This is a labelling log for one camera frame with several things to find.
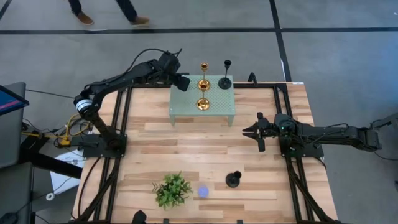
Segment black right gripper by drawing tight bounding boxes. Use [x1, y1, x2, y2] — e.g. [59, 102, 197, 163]
[241, 111, 281, 153]

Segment gold candlestick holder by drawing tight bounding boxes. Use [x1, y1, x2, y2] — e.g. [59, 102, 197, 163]
[196, 80, 211, 111]
[198, 62, 211, 91]

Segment black candlestick holder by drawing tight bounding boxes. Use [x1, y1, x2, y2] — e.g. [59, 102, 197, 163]
[217, 59, 233, 90]
[225, 170, 243, 189]

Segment green plant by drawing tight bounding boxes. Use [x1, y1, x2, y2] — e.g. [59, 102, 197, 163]
[151, 171, 194, 211]

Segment green perforated metal shelf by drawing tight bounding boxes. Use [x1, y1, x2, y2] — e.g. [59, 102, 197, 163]
[169, 74, 236, 128]

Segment person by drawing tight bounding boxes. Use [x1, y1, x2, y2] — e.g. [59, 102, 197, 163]
[67, 0, 150, 27]

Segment black stand leg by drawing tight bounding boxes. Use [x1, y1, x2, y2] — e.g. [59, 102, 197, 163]
[369, 111, 398, 131]
[19, 132, 84, 180]

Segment black rounded object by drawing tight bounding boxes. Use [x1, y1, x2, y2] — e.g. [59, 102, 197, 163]
[131, 210, 147, 224]

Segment white paper sheet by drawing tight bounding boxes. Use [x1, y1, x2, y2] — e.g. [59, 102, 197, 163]
[49, 149, 86, 195]

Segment blue screen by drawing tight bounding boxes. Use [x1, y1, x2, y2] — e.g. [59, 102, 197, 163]
[0, 84, 30, 116]

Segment grey equipment cart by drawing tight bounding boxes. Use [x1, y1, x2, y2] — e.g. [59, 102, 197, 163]
[0, 81, 35, 224]

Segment black aluminium rig frame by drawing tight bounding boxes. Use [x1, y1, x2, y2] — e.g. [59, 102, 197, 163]
[74, 72, 343, 224]

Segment black floor cable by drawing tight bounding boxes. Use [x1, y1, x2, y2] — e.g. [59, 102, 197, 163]
[25, 88, 100, 104]

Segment yellow cable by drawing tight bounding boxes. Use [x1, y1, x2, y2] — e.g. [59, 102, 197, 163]
[21, 112, 91, 147]

